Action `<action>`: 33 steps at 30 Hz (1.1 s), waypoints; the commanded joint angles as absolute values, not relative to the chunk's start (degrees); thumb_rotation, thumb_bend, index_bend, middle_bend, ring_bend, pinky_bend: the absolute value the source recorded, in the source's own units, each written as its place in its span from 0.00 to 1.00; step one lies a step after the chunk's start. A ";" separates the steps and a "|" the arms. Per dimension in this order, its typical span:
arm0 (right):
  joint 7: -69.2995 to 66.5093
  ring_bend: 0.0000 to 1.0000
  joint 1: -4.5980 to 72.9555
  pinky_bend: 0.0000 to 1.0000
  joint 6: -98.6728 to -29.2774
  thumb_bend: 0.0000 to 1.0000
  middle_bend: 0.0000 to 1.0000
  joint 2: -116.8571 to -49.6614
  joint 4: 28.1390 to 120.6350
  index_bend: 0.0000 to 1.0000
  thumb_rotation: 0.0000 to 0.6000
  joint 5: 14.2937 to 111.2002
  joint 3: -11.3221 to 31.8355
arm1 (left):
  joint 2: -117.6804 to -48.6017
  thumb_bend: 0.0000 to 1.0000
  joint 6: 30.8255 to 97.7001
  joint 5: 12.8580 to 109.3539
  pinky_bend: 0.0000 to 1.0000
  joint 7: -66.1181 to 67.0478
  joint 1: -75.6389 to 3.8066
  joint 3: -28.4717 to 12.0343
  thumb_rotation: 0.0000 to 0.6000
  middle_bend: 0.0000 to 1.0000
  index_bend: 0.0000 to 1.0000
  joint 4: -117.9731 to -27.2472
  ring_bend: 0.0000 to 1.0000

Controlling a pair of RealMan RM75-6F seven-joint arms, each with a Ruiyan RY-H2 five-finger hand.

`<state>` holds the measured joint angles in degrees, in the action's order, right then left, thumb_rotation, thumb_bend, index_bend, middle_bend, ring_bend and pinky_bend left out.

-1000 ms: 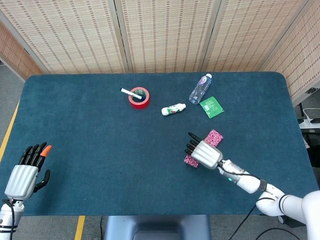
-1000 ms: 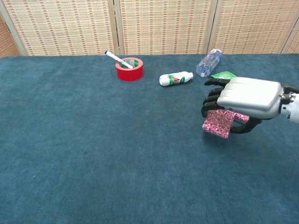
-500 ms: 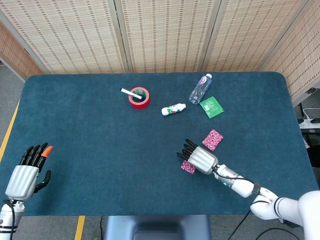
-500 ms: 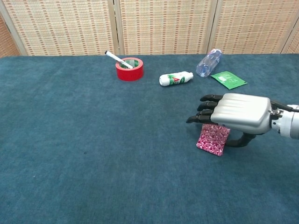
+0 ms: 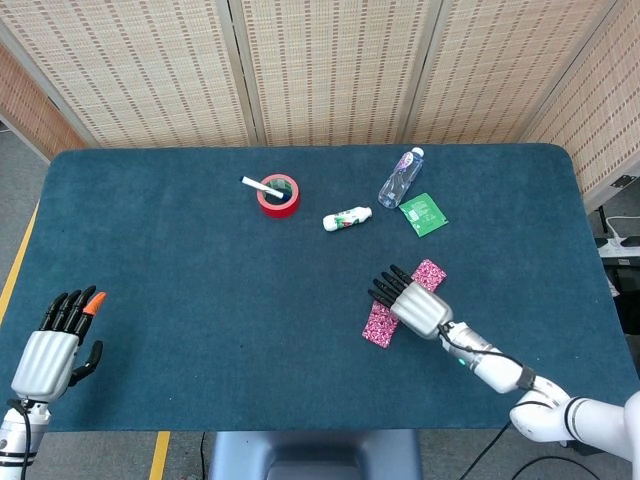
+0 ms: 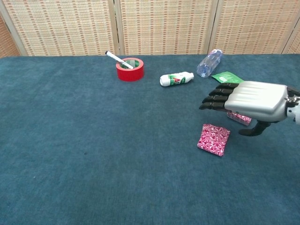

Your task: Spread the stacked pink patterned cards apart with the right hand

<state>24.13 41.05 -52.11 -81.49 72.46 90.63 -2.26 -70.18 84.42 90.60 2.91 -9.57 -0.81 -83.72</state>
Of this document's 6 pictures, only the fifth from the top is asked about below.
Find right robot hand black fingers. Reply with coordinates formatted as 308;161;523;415
368;264;455;341

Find left robot hand orange fingertip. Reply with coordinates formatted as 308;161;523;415
10;284;108;404

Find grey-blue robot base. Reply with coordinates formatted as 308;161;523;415
207;429;424;480

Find green foil packet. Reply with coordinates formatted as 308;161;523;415
398;192;450;238

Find small white bottle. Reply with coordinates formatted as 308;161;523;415
322;205;374;233

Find clear plastic water bottle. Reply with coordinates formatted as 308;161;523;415
377;146;426;210

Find red tape roll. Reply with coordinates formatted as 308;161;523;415
256;173;302;220

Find blue felt table cover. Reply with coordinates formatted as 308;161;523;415
0;143;640;434

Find white marker pen blue cap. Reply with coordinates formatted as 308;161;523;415
240;175;289;200

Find white power strip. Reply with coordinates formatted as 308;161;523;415
597;235;640;252

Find beige woven screen panel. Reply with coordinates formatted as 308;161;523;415
403;0;622;146
228;0;442;148
519;0;640;214
0;0;252;149

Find brown woven screen panel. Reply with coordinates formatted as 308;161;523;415
0;42;87;162

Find black floor cable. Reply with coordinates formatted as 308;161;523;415
509;453;601;480

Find white power cable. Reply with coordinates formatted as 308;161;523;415
605;215;640;241

